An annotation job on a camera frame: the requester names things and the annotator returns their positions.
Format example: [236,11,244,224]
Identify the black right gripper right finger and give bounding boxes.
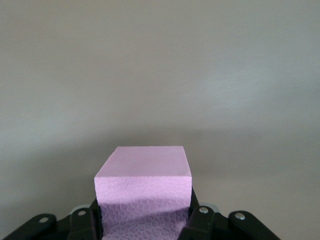
[177,194,320,240]

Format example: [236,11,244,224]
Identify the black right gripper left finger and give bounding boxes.
[0,198,105,240]

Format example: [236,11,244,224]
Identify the pink foam cube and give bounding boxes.
[93,146,193,240]

